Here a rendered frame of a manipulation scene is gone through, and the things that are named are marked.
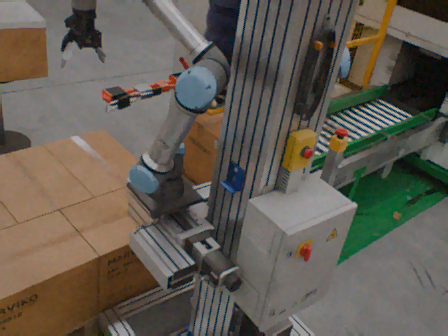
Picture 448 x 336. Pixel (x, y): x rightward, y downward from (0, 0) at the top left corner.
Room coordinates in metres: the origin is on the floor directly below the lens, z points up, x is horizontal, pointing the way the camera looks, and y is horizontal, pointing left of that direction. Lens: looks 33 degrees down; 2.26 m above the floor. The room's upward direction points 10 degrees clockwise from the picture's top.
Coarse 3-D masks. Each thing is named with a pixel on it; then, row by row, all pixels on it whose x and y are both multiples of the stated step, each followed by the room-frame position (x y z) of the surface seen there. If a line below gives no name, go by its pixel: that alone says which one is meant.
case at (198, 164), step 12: (204, 120) 2.44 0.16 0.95; (216, 120) 2.46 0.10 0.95; (192, 132) 2.43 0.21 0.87; (204, 132) 2.36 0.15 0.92; (216, 132) 2.33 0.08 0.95; (192, 144) 2.42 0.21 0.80; (204, 144) 2.35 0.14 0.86; (192, 156) 2.41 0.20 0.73; (204, 156) 2.34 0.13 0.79; (192, 168) 2.40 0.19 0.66; (204, 168) 2.33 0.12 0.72; (192, 180) 2.39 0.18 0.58; (204, 180) 2.32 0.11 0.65
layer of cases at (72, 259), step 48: (48, 144) 2.56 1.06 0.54; (96, 144) 2.65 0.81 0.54; (0, 192) 2.05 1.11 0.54; (48, 192) 2.12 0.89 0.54; (96, 192) 2.18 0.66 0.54; (0, 240) 1.72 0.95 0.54; (48, 240) 1.77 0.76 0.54; (96, 240) 1.82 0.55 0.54; (0, 288) 1.45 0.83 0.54; (48, 288) 1.54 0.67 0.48; (96, 288) 1.71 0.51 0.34; (144, 288) 1.92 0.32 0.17
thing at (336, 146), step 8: (336, 136) 2.42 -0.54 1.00; (336, 144) 2.39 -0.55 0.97; (344, 144) 2.40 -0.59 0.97; (328, 152) 2.41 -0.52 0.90; (336, 152) 2.38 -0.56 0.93; (328, 160) 2.40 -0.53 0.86; (336, 160) 2.39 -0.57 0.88; (328, 168) 2.39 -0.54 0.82; (336, 168) 2.40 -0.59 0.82; (320, 176) 2.41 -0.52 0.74; (328, 176) 2.38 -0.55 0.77
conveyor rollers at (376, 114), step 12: (348, 108) 3.83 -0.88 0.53; (360, 108) 3.86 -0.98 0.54; (372, 108) 3.89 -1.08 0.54; (384, 108) 3.92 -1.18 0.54; (396, 108) 3.95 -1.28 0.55; (324, 120) 3.53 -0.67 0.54; (336, 120) 3.57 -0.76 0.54; (348, 120) 3.60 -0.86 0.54; (360, 120) 3.64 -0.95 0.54; (372, 120) 3.67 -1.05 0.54; (384, 120) 3.70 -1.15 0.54; (396, 120) 3.74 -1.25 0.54; (324, 132) 3.32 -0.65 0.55; (348, 132) 3.39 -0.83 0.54; (360, 132) 3.42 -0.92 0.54; (324, 144) 3.18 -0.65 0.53; (372, 144) 3.26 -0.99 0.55; (348, 156) 3.05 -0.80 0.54
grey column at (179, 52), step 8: (184, 0) 3.55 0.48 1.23; (192, 0) 3.50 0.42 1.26; (200, 0) 3.54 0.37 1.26; (184, 8) 3.55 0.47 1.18; (192, 8) 3.50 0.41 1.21; (200, 8) 3.54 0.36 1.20; (192, 16) 3.50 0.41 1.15; (200, 16) 3.55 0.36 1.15; (200, 24) 3.55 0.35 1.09; (200, 32) 3.56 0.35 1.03; (176, 48) 3.58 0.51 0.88; (176, 56) 3.57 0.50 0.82; (184, 56) 3.51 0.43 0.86; (176, 64) 3.57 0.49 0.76; (192, 64) 3.53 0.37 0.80; (176, 72) 3.56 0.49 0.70; (168, 112) 3.59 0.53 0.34
